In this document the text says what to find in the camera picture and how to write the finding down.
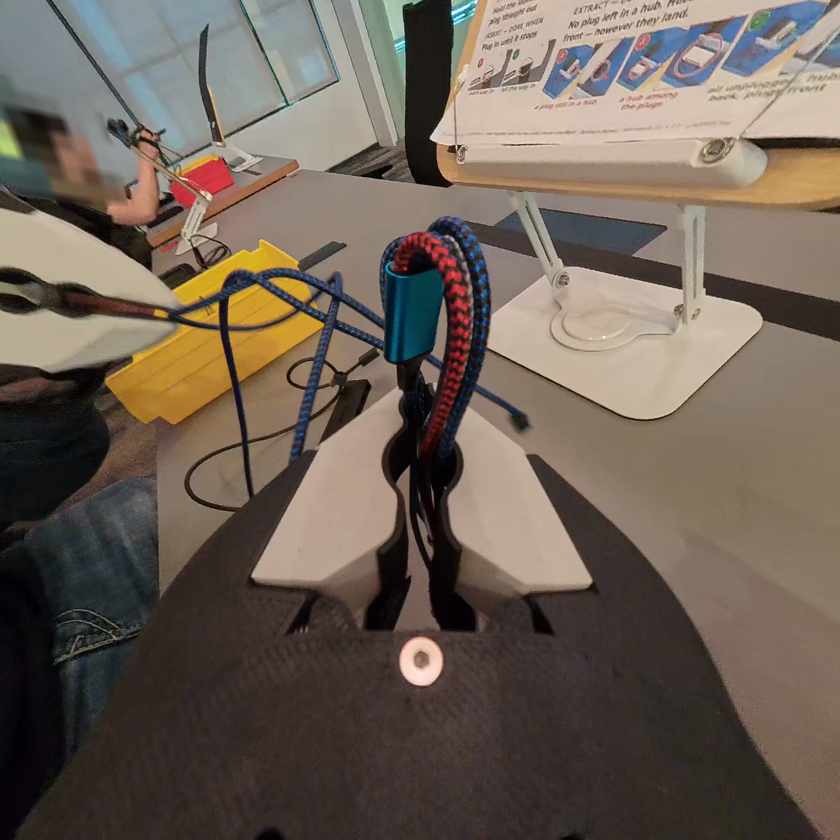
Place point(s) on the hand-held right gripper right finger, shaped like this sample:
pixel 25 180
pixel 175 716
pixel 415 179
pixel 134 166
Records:
pixel 525 525

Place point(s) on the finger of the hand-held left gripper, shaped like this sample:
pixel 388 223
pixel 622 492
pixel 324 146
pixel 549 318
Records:
pixel 66 344
pixel 66 256

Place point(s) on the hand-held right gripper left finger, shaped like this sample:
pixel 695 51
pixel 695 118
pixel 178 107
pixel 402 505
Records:
pixel 328 525

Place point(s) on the black usb hub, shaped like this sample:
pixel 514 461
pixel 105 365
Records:
pixel 344 407

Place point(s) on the yellow plastic bin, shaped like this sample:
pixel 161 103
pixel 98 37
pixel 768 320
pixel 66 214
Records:
pixel 210 348

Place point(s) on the person's left forearm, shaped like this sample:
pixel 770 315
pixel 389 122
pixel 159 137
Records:
pixel 40 433

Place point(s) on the red desk tray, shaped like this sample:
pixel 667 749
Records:
pixel 204 175

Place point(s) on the wooden desk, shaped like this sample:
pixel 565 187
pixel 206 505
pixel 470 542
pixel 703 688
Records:
pixel 236 184

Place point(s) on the person's legs in jeans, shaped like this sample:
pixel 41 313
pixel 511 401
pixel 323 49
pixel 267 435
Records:
pixel 99 578

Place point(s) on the small black table strip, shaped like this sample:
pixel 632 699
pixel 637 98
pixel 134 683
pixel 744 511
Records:
pixel 322 253

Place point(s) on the black office chair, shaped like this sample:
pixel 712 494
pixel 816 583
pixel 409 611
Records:
pixel 427 92

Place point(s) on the printed instruction sheet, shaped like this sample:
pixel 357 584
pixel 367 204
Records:
pixel 630 79

